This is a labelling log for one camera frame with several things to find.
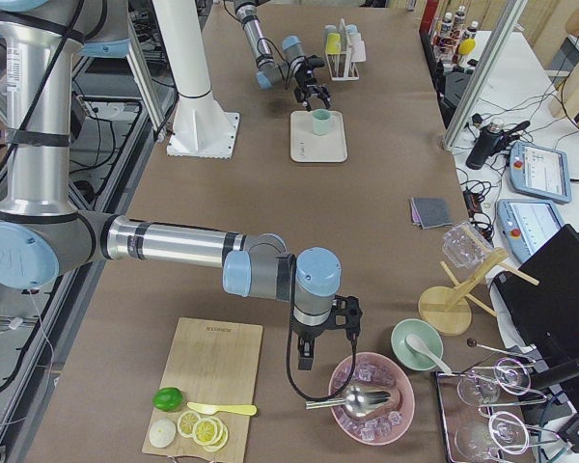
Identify green cup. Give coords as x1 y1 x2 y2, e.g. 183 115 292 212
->
311 108 333 136

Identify white wire cup rack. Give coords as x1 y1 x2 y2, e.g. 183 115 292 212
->
324 18 363 81

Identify lower teach pendant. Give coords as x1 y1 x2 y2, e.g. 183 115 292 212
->
496 200 565 263

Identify teach pendant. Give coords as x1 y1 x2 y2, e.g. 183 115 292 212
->
496 200 565 263
510 141 572 204

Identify yellow plastic knife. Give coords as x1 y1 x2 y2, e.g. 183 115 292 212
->
186 401 258 417

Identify wine glass rack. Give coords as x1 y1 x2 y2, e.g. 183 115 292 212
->
434 357 561 462

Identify white mounting post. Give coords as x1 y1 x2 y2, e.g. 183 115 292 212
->
152 0 239 159

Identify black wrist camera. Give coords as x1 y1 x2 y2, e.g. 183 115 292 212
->
331 295 363 341

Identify pink bowl with ice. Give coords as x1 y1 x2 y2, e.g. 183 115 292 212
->
329 352 415 446

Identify clear glass cup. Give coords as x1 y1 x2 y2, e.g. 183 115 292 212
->
442 221 493 269

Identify cream rabbit tray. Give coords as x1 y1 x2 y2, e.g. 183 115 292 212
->
289 111 347 163

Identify yellow cup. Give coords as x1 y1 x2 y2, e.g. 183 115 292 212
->
325 32 342 57

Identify white ceramic spoon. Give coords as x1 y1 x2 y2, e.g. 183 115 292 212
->
405 333 453 375

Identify pink cup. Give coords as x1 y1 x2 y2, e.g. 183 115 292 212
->
350 40 367 63

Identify lemon slices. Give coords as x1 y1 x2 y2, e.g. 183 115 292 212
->
177 410 229 452

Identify black laptop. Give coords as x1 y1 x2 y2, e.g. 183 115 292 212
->
494 224 579 367

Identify white lemon half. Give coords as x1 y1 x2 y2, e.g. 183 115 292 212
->
149 418 177 449

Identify green lime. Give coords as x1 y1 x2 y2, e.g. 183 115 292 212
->
152 387 183 413

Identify wooden cutting board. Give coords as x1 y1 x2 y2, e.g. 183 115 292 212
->
142 317 263 462

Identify aluminium frame post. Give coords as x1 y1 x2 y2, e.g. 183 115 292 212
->
442 0 528 151

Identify upper teach pendant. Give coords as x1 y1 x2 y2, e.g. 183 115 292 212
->
510 141 572 204

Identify green bowl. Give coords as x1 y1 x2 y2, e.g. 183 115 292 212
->
390 317 445 371

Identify grey folded cloth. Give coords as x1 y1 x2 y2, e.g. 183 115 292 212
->
409 197 452 229

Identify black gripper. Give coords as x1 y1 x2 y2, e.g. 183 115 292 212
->
290 318 335 369
293 55 331 112

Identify black bottle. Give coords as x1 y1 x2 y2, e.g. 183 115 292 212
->
465 120 504 170

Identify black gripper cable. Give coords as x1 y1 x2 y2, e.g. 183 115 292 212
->
285 255 359 402

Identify metal scoop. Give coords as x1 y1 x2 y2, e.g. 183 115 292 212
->
305 383 401 419

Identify wooden cup tree stand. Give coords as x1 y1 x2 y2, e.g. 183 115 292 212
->
418 248 539 336

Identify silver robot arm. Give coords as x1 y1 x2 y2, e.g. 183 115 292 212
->
233 0 331 111
0 1 348 369

